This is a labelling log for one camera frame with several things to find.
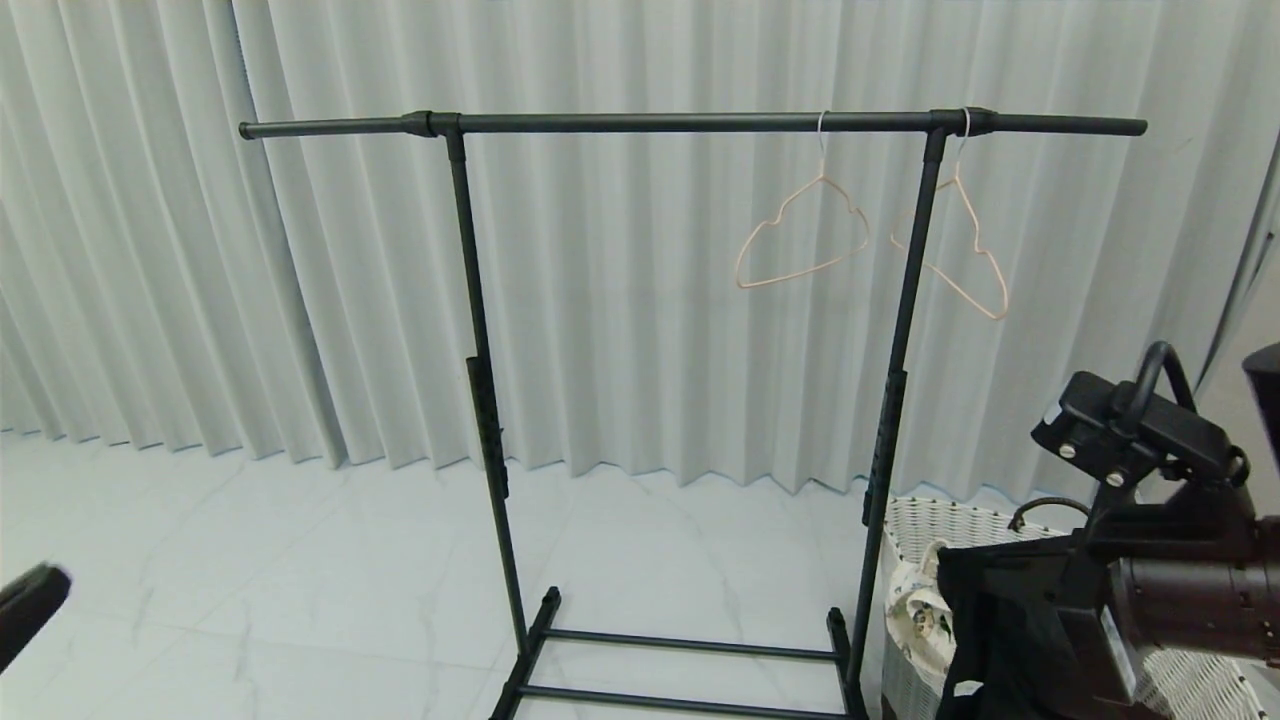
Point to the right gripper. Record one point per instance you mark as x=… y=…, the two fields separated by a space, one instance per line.
x=1200 y=590

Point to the pink clothes hanger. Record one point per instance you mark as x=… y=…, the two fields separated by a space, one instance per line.
x=974 y=238
x=822 y=182

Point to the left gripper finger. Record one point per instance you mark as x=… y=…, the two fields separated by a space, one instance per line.
x=30 y=600

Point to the black clothes rack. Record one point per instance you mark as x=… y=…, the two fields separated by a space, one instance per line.
x=690 y=122

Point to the black garment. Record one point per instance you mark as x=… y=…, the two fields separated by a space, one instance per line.
x=1000 y=620

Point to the white laundry basket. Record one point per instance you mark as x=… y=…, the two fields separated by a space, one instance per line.
x=935 y=520

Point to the cream printed garment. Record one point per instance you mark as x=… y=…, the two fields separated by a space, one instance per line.
x=915 y=620

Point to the white curtain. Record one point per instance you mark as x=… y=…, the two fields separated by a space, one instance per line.
x=640 y=320

